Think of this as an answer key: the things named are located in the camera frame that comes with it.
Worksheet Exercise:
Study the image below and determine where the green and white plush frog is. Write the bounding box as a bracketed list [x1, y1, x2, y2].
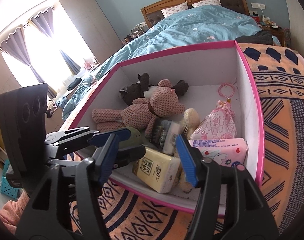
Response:
[118, 127, 142, 148]

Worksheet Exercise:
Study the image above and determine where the orange patterned blanket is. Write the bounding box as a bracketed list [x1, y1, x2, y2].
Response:
[67, 42, 304, 240]

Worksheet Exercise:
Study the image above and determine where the white dotted pillow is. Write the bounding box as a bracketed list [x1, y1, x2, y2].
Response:
[161, 2, 188, 18]
[191, 0, 222, 8]

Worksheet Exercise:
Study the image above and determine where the group of cosmetic bottles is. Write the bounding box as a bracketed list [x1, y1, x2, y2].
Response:
[121, 29, 145, 44]

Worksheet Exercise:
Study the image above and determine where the wooden nightstand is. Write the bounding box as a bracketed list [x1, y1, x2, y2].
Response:
[263, 26, 287, 47]

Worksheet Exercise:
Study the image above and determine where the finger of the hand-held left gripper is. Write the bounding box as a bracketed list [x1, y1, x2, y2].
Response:
[43, 127, 131, 153]
[49, 145, 146, 169]

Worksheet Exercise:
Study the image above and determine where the dark brown plush animal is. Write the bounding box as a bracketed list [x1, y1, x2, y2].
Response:
[119, 73, 189, 105]

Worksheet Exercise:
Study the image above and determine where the pink cardboard box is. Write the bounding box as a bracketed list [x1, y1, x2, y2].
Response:
[63, 39, 264, 218]

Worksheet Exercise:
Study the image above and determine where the pink tissue pack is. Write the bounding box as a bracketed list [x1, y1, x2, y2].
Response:
[188, 137, 249, 172]

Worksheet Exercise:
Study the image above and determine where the dark printed tissue pack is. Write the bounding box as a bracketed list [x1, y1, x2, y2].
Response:
[149, 119, 172, 150]

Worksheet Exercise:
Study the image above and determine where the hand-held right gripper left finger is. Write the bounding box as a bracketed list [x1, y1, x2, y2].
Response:
[14, 133, 121, 240]

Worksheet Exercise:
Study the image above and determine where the blue plastic basket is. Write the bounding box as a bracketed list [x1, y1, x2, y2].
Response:
[0, 159, 21, 200]

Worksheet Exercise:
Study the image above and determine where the pink knitted plush bear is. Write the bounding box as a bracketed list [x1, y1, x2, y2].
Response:
[92, 79, 186, 140]

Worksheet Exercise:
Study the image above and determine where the dark cloth bundle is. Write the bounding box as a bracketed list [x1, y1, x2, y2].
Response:
[67, 77, 82, 90]

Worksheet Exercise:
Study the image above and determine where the person's left forearm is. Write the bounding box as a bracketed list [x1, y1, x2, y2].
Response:
[0, 190, 30, 228]

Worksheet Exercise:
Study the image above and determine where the blue floral duvet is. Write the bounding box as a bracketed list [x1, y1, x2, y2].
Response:
[62, 5, 264, 120]

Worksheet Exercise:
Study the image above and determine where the dark grey cloth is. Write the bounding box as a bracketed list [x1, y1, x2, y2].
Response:
[236, 31, 274, 46]

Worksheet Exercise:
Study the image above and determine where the purple curtain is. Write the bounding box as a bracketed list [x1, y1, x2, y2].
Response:
[0, 26, 57, 99]
[28, 6, 81, 74]

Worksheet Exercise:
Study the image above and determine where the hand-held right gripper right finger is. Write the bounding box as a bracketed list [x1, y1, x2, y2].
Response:
[176, 133, 280, 240]

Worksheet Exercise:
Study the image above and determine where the beige wardrobe beside window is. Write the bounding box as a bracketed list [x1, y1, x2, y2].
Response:
[58, 0, 124, 63]

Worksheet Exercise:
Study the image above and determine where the yellow tissue pack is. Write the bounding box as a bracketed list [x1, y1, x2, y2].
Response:
[131, 147, 181, 194]

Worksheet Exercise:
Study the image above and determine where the cream plush bear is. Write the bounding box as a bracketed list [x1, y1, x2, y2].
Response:
[176, 108, 201, 193]

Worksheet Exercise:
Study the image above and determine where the pink floral drawstring pouch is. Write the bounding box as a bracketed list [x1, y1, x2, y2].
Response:
[191, 79, 237, 140]

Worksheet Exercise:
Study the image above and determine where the white tissue pack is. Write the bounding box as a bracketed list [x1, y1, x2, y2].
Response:
[163, 122, 184, 155]

